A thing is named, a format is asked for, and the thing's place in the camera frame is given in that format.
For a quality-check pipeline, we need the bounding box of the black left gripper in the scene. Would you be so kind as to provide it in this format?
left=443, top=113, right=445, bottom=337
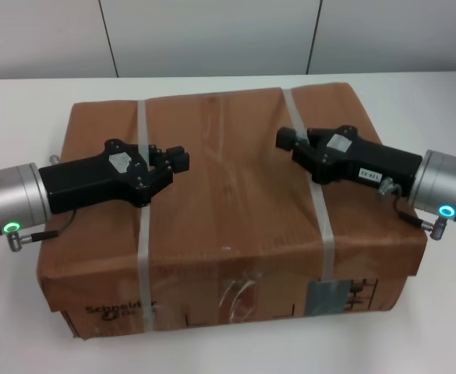
left=37, top=138, right=192, bottom=215

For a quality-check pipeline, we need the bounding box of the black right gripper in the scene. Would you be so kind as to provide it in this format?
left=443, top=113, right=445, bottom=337
left=275, top=125, right=424, bottom=200

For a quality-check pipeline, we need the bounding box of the white plastic packing strap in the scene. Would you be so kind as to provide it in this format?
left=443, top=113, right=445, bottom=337
left=136, top=99, right=162, bottom=335
left=281, top=87, right=337, bottom=282

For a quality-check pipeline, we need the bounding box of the brown cardboard box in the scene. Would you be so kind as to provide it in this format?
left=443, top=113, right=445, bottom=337
left=34, top=82, right=431, bottom=340

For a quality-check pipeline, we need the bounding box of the right arm cable silver plug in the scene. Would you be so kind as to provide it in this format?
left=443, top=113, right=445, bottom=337
left=376, top=177, right=450, bottom=240

